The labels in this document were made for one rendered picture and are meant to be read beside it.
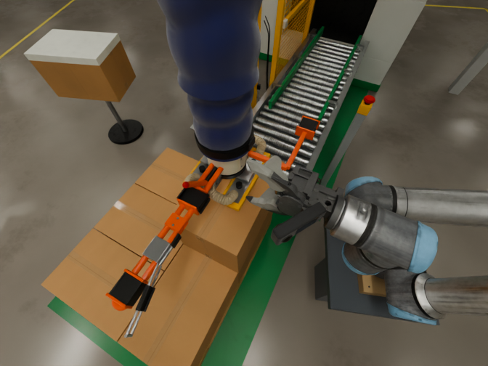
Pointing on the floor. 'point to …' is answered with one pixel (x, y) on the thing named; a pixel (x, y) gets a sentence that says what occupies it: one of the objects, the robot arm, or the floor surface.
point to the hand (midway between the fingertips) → (243, 183)
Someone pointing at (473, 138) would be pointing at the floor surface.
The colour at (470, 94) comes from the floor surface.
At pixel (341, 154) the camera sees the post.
